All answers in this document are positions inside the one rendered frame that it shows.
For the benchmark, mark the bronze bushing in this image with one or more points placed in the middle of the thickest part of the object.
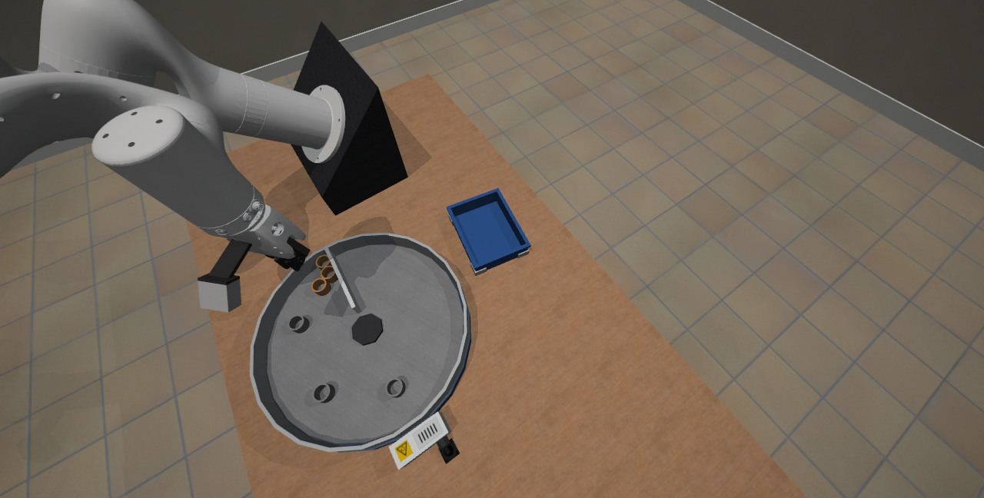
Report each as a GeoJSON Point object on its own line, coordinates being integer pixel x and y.
{"type": "Point", "coordinates": [316, 284]}
{"type": "Point", "coordinates": [325, 271]}
{"type": "Point", "coordinates": [320, 260]}

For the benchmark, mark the grey metal bushing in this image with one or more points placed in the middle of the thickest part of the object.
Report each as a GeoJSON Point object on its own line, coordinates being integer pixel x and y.
{"type": "Point", "coordinates": [388, 387]}
{"type": "Point", "coordinates": [292, 323]}
{"type": "Point", "coordinates": [317, 390]}

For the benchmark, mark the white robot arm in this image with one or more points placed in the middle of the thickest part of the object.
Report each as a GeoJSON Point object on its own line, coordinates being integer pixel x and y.
{"type": "Point", "coordinates": [97, 64]}

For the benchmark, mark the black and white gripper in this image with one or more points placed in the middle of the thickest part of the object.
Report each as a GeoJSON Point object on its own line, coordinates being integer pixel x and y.
{"type": "Point", "coordinates": [269, 234]}

